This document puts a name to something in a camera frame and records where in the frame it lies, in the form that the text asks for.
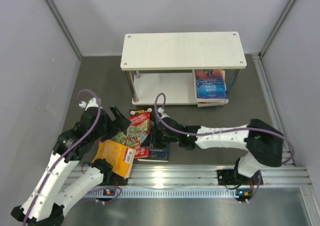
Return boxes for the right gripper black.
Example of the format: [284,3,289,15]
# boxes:
[142,123,181,149]

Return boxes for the red white book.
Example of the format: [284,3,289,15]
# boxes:
[197,102,216,107]

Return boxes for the yellow brown paperback book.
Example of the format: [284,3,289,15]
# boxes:
[194,70,230,104]

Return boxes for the blue Jane Eyre book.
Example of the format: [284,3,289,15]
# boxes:
[193,69,228,100]

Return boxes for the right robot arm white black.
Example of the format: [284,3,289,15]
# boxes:
[154,108,284,184]

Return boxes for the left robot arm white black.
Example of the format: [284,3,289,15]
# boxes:
[11,98,131,225]

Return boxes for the black treehouse book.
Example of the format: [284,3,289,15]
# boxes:
[126,108,152,147]

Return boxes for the purple treehouse book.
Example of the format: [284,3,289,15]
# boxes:
[111,132,127,145]

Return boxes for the red treehouse book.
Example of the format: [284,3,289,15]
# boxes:
[125,111,150,158]

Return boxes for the dark blue Nineteen Eighty-Four book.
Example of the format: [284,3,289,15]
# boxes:
[137,146,169,162]

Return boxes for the orange yellow book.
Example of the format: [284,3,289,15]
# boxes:
[92,140,135,178]

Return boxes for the white two-tier shelf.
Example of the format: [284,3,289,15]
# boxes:
[120,32,247,105]

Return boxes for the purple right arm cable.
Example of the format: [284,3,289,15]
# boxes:
[154,93,296,204]

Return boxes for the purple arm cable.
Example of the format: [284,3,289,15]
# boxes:
[23,89,123,224]
[154,93,296,204]

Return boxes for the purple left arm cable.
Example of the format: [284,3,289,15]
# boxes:
[23,89,123,224]

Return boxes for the aluminium rail base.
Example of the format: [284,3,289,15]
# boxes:
[85,164,312,199]

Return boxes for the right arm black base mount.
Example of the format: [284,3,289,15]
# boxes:
[216,169,259,186]

